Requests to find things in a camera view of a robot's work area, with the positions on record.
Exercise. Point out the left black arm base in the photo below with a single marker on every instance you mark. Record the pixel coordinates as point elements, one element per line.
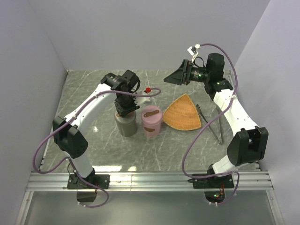
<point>87,190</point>

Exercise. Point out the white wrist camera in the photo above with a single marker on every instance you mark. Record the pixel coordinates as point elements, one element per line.
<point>142,100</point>
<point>193,51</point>

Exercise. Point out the aluminium mounting rail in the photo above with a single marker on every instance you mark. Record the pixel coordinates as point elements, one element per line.
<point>143,182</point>

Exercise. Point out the grey cylindrical container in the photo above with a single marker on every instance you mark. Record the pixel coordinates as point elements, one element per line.
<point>127,126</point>

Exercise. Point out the woven bamboo basket tray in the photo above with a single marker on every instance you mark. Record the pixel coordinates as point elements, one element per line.
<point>182,114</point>

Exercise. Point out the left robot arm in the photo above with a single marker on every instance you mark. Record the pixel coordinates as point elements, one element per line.
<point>70,130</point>

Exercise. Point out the grey lid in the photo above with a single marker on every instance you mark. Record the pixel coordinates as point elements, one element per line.
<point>129,118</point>

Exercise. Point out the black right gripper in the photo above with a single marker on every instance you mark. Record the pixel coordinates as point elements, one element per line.
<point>176,77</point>

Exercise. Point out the pink lid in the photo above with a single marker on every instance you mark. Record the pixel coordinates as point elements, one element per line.
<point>151,115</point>

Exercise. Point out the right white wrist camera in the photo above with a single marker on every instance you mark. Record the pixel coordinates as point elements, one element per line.
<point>193,51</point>

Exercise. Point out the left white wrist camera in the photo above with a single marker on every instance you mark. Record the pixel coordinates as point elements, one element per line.
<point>142,100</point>

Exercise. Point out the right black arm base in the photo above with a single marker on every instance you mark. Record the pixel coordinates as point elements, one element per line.
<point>214,187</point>

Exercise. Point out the pink cylindrical container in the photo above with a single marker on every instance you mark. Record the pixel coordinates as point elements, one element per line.
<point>151,127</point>

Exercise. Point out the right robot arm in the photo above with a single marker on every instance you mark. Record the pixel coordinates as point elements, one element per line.
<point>249,140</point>

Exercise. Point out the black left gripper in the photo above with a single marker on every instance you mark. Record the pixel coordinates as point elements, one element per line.
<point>122,111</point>

